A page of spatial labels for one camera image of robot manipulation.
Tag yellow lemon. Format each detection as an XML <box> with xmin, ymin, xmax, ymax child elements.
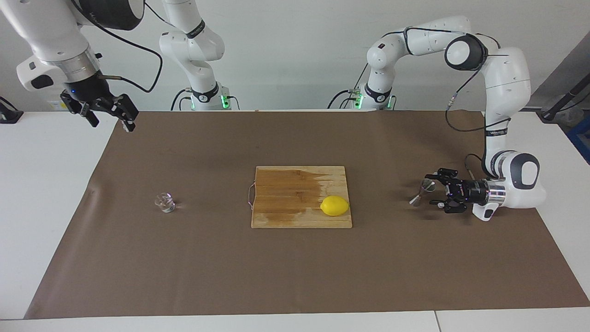
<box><xmin>320</xmin><ymin>196</ymin><xmax>350</xmax><ymax>217</ymax></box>

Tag brown paper table mat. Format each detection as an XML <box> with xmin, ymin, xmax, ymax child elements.
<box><xmin>24</xmin><ymin>110</ymin><xmax>590</xmax><ymax>320</ymax></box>

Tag steel double jigger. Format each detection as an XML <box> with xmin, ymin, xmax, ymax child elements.
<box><xmin>409</xmin><ymin>179</ymin><xmax>436</xmax><ymax>207</ymax></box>

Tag blue crate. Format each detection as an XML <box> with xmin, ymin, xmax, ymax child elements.
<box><xmin>566</xmin><ymin>114</ymin><xmax>590</xmax><ymax>164</ymax></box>

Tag black tripod stand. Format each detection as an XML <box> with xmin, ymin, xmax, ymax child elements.
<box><xmin>537</xmin><ymin>76</ymin><xmax>590</xmax><ymax>121</ymax></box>

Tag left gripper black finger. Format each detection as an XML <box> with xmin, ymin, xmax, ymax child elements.
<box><xmin>425</xmin><ymin>168</ymin><xmax>458</xmax><ymax>184</ymax></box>
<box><xmin>430</xmin><ymin>198</ymin><xmax>468</xmax><ymax>214</ymax></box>

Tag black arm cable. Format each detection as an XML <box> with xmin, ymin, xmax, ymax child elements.
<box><xmin>383</xmin><ymin>27</ymin><xmax>513</xmax><ymax>180</ymax></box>
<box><xmin>69</xmin><ymin>0</ymin><xmax>178</xmax><ymax>93</ymax></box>

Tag wooden cutting board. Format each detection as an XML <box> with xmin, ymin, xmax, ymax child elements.
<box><xmin>247</xmin><ymin>166</ymin><xmax>353</xmax><ymax>229</ymax></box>

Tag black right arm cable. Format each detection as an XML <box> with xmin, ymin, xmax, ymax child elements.
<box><xmin>69</xmin><ymin>0</ymin><xmax>178</xmax><ymax>93</ymax></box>

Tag black clamp mount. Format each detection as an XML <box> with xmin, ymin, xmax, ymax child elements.
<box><xmin>0</xmin><ymin>96</ymin><xmax>24</xmax><ymax>124</ymax></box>

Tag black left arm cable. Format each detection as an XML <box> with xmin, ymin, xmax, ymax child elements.
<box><xmin>383</xmin><ymin>27</ymin><xmax>513</xmax><ymax>180</ymax></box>

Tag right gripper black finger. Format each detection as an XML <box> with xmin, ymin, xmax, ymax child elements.
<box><xmin>94</xmin><ymin>94</ymin><xmax>139</xmax><ymax>133</ymax></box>
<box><xmin>61</xmin><ymin>92</ymin><xmax>100</xmax><ymax>128</ymax></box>

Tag small clear glass cup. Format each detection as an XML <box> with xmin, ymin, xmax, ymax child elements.
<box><xmin>154</xmin><ymin>193</ymin><xmax>176</xmax><ymax>213</ymax></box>

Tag black base cable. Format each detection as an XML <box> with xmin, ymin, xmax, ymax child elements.
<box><xmin>327</xmin><ymin>69</ymin><xmax>371</xmax><ymax>110</ymax></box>
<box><xmin>171</xmin><ymin>89</ymin><xmax>192</xmax><ymax>111</ymax></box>

